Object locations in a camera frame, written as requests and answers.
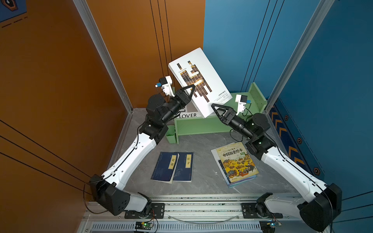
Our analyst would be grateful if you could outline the dark blue book left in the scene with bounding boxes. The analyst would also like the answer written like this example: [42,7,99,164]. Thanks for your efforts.
[151,152,179,183]

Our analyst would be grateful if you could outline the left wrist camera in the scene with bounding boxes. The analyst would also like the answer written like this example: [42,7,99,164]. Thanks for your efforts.
[155,76,175,97]

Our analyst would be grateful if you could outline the yellow Chinese history picture book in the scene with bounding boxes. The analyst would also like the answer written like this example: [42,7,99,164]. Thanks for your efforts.
[211,142,259,185]

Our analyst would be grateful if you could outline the dark blue book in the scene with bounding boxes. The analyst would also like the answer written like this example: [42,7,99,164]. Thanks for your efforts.
[173,152,194,183]
[151,152,179,183]

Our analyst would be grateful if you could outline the aluminium rail frame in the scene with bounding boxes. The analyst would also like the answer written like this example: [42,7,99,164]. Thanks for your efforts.
[77,193,314,233]

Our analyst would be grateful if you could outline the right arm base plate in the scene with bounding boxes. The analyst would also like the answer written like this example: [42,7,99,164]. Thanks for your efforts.
[241,203,283,219]

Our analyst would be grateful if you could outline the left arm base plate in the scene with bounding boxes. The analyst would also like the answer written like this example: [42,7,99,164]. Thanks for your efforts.
[124,203,165,220]

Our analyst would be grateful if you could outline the white book brown bars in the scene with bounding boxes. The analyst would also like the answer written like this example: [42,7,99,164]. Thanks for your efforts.
[168,48,232,118]

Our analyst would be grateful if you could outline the green pen cup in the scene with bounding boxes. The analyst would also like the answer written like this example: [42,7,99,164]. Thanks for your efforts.
[166,125,177,144]

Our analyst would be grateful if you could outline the circuit board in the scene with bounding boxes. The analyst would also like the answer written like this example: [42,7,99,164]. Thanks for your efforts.
[134,221,154,233]
[259,220,282,233]

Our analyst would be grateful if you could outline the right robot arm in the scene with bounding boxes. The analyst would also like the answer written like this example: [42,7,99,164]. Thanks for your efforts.
[211,104,342,232]

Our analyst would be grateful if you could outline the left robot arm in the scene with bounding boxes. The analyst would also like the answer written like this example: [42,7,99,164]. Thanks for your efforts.
[88,84,196,216]

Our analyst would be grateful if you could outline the green desktop shelf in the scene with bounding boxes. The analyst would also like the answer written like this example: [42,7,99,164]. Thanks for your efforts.
[171,83,267,144]

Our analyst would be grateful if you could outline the left circuit board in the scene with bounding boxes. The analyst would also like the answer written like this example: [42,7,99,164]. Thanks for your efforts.
[134,221,154,233]

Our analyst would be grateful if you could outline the right circuit board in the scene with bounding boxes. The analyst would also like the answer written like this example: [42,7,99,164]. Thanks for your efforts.
[259,220,282,233]

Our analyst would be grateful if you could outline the white LOVER book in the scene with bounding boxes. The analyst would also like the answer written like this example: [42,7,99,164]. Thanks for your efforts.
[178,103,204,118]

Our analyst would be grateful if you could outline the light blue book underneath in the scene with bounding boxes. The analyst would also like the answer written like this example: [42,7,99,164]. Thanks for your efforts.
[228,175,257,188]

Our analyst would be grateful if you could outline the dark blue book right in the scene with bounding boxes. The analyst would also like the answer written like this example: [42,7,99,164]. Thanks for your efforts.
[173,152,194,183]

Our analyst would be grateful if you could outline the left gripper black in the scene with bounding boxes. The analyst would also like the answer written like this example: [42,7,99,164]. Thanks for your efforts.
[158,84,192,127]

